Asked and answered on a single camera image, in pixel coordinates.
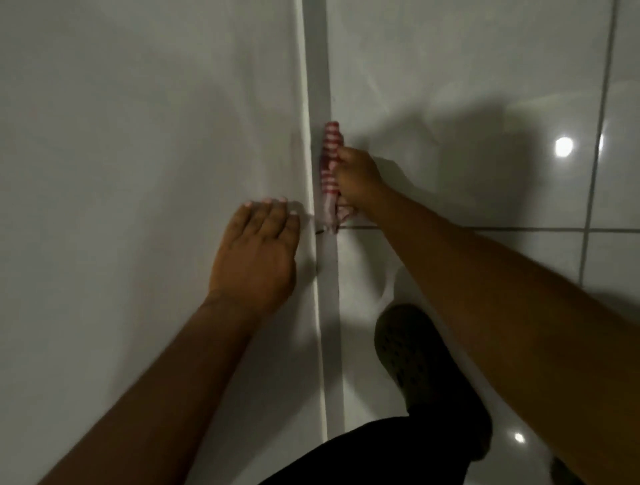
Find red checked cloth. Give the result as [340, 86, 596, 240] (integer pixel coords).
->
[319, 121, 359, 235]

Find person's right forearm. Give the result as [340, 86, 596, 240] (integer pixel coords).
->
[357, 182, 640, 485]

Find person's left forearm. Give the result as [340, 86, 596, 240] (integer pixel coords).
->
[37, 292, 261, 485]

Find person's right hand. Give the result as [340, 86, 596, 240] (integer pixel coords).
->
[329, 145, 389, 211]

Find person's left dark green clog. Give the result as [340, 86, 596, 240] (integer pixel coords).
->
[373, 303, 495, 462]

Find person's left hand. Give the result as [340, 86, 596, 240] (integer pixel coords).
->
[207, 197, 302, 320]

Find person's black trousers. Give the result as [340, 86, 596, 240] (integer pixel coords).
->
[259, 399, 473, 485]

